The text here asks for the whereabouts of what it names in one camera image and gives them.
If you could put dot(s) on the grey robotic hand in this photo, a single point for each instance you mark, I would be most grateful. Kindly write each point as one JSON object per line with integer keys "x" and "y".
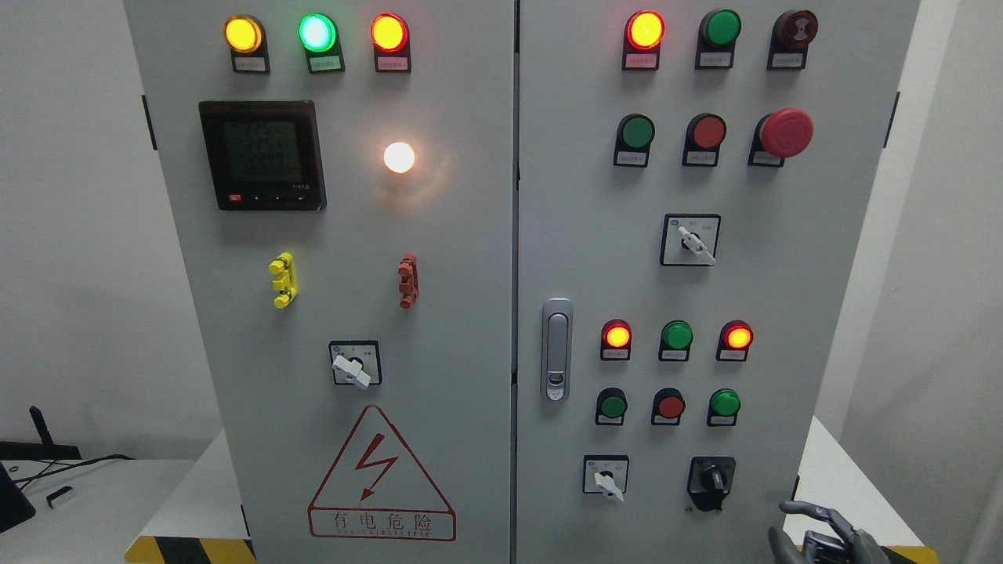
{"x": 849, "y": 546}

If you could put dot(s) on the black rotary knob switch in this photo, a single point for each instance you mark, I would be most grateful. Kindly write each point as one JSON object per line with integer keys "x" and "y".
{"x": 710, "y": 480}

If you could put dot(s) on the green push button lower right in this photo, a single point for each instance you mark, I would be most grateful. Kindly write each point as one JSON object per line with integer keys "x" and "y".
{"x": 723, "y": 408}

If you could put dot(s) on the green push button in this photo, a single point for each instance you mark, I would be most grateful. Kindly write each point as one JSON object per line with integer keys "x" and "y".
{"x": 611, "y": 407}
{"x": 723, "y": 408}
{"x": 633, "y": 139}

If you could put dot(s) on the red push button lower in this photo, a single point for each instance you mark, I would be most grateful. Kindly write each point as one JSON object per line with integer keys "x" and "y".
{"x": 668, "y": 405}

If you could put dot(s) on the red push button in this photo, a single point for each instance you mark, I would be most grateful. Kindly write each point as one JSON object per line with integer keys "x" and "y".
{"x": 704, "y": 135}
{"x": 668, "y": 405}

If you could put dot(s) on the red lamp middle right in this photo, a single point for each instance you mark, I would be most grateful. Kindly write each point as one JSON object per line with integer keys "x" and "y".
{"x": 734, "y": 341}

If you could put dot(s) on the green lamp middle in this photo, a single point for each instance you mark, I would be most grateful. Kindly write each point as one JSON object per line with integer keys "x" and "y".
{"x": 675, "y": 342}

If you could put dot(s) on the green push button lower left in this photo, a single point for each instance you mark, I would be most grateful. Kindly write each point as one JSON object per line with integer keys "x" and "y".
{"x": 611, "y": 407}

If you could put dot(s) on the red lit lamp middle left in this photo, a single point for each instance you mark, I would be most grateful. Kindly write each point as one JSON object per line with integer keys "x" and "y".
{"x": 616, "y": 341}

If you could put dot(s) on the red lit lamp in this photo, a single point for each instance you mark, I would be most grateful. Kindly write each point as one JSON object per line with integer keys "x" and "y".
{"x": 643, "y": 35}
{"x": 616, "y": 341}

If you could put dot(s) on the grey right cabinet door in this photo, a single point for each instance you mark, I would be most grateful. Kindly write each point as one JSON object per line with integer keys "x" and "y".
{"x": 591, "y": 231}

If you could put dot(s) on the grey cabinet door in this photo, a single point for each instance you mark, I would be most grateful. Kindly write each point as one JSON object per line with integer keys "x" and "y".
{"x": 446, "y": 362}
{"x": 591, "y": 231}

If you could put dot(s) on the red emergency stop button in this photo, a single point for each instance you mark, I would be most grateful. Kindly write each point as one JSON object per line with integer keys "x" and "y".
{"x": 782, "y": 134}

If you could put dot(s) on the red push button upper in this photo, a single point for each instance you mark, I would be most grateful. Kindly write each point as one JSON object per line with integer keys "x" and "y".
{"x": 704, "y": 135}

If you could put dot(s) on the green push button upper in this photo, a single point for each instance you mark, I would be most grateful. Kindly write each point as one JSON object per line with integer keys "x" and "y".
{"x": 633, "y": 139}

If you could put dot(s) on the red electric hazard sticker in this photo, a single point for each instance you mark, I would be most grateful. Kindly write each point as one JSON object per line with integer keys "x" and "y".
{"x": 377, "y": 489}

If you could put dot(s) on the dark red buzzer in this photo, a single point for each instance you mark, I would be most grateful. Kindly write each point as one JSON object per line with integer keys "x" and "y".
{"x": 792, "y": 33}

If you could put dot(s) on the red terminal clip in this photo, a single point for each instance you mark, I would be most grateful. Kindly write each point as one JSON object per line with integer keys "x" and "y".
{"x": 409, "y": 281}

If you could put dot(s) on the green unlit lamp right top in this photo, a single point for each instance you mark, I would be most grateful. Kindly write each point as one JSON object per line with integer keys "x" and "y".
{"x": 717, "y": 36}

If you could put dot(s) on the red lit lamp right top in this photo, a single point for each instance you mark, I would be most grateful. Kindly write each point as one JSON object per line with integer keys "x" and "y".
{"x": 643, "y": 35}

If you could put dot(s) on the white glowing lamp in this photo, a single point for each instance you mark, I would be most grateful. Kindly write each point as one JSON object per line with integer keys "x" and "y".
{"x": 399, "y": 157}

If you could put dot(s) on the grey left cabinet door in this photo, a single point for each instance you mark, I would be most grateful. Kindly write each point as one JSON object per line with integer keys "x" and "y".
{"x": 446, "y": 362}

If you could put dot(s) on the yellow terminal clip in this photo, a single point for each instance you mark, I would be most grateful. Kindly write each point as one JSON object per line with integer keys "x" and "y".
{"x": 284, "y": 281}

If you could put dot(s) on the orange red indicator lamp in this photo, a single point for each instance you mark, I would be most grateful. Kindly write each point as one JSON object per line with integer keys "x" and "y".
{"x": 391, "y": 41}

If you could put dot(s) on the black digital power meter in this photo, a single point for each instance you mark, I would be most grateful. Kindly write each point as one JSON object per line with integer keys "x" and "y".
{"x": 264, "y": 155}

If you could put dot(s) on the green lit indicator lamp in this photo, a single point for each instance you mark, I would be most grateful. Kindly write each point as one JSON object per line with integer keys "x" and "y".
{"x": 321, "y": 42}

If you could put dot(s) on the small black white adapter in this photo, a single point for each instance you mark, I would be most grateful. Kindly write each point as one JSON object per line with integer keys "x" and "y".
{"x": 59, "y": 496}

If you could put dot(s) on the yellow indicator lamp top left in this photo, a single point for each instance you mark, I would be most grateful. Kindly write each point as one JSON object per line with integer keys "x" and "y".
{"x": 246, "y": 39}

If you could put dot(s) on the black device with antenna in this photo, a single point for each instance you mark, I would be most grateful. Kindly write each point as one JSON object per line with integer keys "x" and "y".
{"x": 45, "y": 448}

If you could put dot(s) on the dark object left edge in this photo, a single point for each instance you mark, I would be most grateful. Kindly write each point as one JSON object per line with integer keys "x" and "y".
{"x": 15, "y": 508}

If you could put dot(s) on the white selector switch lower right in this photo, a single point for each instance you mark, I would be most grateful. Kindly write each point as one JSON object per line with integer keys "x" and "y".
{"x": 605, "y": 475}

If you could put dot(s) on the white selector switch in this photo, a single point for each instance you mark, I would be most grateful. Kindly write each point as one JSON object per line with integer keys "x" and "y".
{"x": 605, "y": 475}
{"x": 690, "y": 239}

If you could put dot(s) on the white selector switch upper right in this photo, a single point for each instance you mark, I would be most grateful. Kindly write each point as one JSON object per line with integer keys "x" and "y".
{"x": 690, "y": 239}

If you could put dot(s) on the silver door handle lock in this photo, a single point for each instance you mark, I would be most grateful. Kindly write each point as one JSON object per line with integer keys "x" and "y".
{"x": 556, "y": 347}

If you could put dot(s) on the white selector switch left door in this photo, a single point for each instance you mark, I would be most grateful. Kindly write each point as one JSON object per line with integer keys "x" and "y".
{"x": 356, "y": 362}

